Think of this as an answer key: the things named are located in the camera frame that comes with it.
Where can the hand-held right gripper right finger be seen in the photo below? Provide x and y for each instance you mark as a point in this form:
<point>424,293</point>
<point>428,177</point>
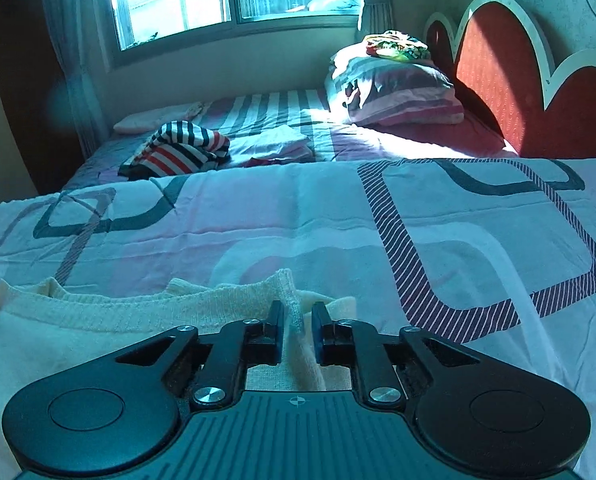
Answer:
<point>319,345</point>

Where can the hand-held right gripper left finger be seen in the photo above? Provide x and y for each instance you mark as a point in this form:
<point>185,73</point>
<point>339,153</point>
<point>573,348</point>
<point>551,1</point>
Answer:
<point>277,335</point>

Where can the white knit sweater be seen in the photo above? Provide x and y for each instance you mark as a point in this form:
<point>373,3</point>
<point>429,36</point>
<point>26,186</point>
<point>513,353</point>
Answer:
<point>102,320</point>

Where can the patterned pastel bedspread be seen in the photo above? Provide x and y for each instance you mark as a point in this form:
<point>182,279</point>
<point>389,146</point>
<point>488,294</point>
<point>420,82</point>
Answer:
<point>278,220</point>

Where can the white folded cloth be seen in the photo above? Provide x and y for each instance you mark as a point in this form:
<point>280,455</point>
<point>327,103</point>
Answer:
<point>278,145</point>

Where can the red black striped garment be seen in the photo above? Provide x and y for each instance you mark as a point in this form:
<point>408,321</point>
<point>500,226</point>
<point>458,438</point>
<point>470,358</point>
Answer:
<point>177,152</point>

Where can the dark wooden wardrobe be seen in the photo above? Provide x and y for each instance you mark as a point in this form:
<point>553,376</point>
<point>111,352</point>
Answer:
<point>22,85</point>

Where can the striped bed sheet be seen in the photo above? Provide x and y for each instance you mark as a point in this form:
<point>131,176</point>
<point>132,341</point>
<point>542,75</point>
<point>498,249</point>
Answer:
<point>278,105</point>

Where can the pink folded cloth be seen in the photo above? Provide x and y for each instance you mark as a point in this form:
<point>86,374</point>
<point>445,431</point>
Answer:
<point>152,117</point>

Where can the purple striped pillow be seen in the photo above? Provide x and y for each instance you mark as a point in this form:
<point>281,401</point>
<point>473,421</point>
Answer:
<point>403,95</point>

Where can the blue window curtain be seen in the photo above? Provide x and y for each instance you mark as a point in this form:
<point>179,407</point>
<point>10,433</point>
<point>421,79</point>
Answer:
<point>378,5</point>
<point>75,60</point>

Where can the colourful folded cloth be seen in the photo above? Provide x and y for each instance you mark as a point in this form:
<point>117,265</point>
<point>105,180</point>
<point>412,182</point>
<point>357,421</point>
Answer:
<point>395,46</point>

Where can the red white scalloped headboard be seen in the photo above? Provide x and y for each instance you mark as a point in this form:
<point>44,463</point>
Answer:
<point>498,70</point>

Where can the pale pink bundle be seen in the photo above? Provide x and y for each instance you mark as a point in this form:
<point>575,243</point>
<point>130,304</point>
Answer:
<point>333,2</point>

